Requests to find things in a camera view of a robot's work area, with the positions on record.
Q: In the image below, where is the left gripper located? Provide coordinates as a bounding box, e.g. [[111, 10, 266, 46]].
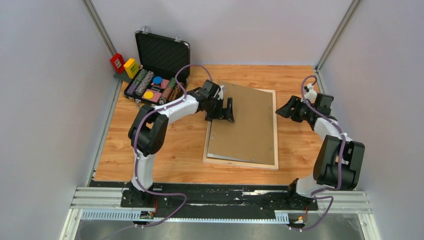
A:
[[206, 97, 235, 124]]

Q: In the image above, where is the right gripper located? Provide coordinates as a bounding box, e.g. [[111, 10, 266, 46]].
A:
[[275, 95, 315, 123]]

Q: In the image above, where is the brown backing board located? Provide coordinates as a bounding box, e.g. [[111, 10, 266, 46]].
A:
[[207, 80, 276, 166]]

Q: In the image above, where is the black and white photo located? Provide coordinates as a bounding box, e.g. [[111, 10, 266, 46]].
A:
[[206, 145, 232, 161]]

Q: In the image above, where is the light wooden picture frame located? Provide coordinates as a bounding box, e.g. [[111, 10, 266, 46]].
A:
[[202, 87, 279, 171]]

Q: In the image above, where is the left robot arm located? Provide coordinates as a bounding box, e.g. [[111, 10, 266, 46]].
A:
[[128, 80, 235, 207]]

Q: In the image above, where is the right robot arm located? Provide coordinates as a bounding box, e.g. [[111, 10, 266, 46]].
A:
[[275, 93, 365, 209]]

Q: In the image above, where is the blue round chip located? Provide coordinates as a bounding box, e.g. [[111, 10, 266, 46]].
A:
[[152, 76, 163, 85]]

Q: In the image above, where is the black poker chip case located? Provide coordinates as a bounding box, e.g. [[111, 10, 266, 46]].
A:
[[123, 26, 191, 105]]

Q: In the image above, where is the yellow round chip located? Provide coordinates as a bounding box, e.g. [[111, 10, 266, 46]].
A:
[[143, 91, 155, 100]]

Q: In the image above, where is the yellow toy house block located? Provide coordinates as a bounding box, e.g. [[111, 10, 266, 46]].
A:
[[123, 58, 140, 79]]

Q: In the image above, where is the red toy house block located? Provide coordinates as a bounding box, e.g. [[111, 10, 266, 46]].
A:
[[109, 53, 126, 74]]

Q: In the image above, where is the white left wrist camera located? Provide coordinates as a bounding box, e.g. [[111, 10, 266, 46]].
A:
[[216, 85, 226, 100]]

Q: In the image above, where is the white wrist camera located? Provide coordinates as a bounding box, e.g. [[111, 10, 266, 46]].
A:
[[216, 85, 226, 100], [303, 83, 318, 104]]

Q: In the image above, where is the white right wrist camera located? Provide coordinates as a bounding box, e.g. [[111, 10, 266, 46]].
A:
[[303, 83, 318, 104]]

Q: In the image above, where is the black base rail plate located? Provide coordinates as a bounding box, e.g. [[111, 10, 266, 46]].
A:
[[120, 183, 318, 220]]

